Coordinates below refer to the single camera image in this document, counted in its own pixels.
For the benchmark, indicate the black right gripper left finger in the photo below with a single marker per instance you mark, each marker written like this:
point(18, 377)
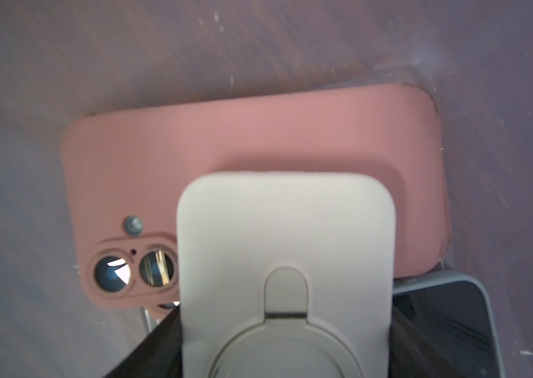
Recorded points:
point(159, 355)

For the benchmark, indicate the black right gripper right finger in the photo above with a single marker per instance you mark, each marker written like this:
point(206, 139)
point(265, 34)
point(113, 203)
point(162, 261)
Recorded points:
point(411, 354)

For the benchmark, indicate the white phone black screen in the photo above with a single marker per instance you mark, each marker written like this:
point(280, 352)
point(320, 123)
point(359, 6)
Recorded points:
point(452, 310)

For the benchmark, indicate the beige cased phone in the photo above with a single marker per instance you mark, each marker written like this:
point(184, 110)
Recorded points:
point(286, 275)

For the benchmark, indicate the pink cased phone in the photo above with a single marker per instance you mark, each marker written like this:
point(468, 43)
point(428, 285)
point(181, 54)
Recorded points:
point(126, 171)

